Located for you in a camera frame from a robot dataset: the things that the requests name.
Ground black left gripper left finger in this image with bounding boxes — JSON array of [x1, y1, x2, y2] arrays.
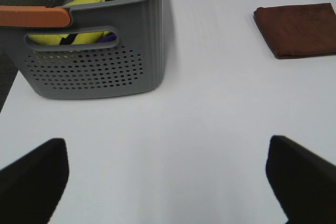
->
[[1, 138, 69, 223]]

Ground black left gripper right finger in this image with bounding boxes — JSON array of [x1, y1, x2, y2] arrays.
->
[[265, 135, 335, 223]]

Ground brown towel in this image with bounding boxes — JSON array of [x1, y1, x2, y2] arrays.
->
[[254, 3, 335, 59]]

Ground grey perforated plastic basket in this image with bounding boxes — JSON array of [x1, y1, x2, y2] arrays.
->
[[1, 0, 164, 99]]

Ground orange basket handle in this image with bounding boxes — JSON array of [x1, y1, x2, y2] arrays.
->
[[1, 6, 71, 28]]

